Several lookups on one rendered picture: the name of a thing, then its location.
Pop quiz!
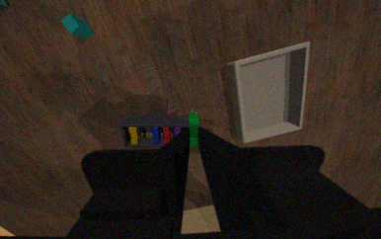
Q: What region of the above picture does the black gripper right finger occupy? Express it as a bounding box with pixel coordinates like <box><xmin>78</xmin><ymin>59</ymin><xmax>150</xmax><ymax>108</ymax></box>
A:
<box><xmin>197</xmin><ymin>127</ymin><xmax>326</xmax><ymax>231</ymax></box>

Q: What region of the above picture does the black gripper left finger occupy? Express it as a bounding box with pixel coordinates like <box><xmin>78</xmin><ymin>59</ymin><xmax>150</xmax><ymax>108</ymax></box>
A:
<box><xmin>81</xmin><ymin>127</ymin><xmax>190</xmax><ymax>234</ymax></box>

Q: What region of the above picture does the small teal block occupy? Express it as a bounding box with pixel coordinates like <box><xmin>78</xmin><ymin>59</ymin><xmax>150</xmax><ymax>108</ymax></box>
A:
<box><xmin>61</xmin><ymin>13</ymin><xmax>94</xmax><ymax>39</ymax></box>

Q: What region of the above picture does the grey rectangular tray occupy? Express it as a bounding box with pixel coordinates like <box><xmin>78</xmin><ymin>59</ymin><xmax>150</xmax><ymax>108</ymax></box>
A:
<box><xmin>227</xmin><ymin>41</ymin><xmax>310</xmax><ymax>143</ymax></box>

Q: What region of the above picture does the yellow fuse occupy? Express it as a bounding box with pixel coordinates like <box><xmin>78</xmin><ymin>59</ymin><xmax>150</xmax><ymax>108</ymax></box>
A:
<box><xmin>129</xmin><ymin>127</ymin><xmax>141</xmax><ymax>144</ymax></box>

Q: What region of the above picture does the dark grey fuse block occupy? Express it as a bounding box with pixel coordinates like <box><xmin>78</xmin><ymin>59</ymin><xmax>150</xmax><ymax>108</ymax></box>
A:
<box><xmin>119</xmin><ymin>116</ymin><xmax>189</xmax><ymax>148</ymax></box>

